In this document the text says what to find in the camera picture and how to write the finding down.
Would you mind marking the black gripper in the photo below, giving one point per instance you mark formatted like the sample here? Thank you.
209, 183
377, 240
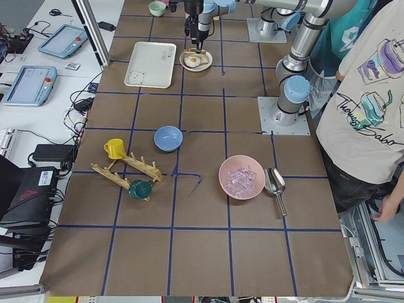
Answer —
202, 26

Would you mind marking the cream round plate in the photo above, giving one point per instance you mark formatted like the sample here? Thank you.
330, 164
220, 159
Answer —
199, 68

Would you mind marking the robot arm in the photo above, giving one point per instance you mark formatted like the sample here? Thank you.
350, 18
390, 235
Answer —
200, 16
294, 88

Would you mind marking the bread slice under egg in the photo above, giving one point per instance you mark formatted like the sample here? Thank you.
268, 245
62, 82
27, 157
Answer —
204, 58

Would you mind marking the fried egg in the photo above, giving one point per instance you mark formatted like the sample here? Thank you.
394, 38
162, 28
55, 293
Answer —
192, 61

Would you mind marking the cream bear tray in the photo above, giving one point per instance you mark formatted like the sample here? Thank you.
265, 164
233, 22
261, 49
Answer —
151, 65

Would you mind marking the green bowl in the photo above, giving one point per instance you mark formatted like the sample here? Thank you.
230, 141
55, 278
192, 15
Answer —
157, 8

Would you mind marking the black power adapter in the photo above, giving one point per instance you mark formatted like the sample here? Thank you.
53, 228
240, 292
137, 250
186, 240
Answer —
106, 26

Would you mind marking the blue bowl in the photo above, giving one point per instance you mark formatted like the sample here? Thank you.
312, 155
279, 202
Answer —
168, 138

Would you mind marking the yellow cup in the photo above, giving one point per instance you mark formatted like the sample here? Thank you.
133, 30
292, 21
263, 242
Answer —
115, 148

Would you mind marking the far teach pendant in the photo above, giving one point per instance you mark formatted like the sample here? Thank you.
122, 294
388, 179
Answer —
64, 42

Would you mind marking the teach pendant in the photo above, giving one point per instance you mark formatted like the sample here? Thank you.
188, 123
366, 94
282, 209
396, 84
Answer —
64, 42
32, 86

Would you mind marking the person in teal hoodie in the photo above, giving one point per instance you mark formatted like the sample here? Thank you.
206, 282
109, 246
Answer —
336, 39

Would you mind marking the pink bowl with ice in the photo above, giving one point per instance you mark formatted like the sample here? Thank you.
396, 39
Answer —
241, 177

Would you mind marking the scissors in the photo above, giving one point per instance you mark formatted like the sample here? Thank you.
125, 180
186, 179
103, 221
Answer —
57, 12

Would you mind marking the metal scoop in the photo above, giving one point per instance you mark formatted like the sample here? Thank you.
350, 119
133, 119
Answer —
275, 186

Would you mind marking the dark green cup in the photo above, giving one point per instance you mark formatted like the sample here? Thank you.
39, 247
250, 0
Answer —
139, 189

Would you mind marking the near teach pendant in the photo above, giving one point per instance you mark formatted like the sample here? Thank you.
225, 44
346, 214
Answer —
32, 86

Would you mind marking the person in beige shirt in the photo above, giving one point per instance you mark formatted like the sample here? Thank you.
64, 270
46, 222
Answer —
361, 130

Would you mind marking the large black power brick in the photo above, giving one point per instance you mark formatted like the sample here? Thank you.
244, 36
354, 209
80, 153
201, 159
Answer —
52, 153

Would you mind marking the black laptop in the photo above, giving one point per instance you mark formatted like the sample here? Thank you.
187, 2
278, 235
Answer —
26, 205

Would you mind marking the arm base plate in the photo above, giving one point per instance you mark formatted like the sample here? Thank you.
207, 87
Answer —
274, 121
261, 31

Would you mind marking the aluminium frame post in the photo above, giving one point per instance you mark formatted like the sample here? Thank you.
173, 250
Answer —
90, 25

